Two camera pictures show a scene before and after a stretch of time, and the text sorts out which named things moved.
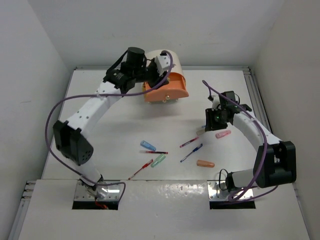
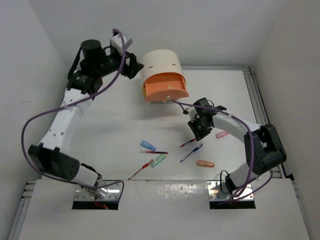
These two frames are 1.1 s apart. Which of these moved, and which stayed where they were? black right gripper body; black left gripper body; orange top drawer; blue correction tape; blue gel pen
Moved: black right gripper body; black left gripper body
Stayed: blue correction tape; blue gel pen; orange top drawer
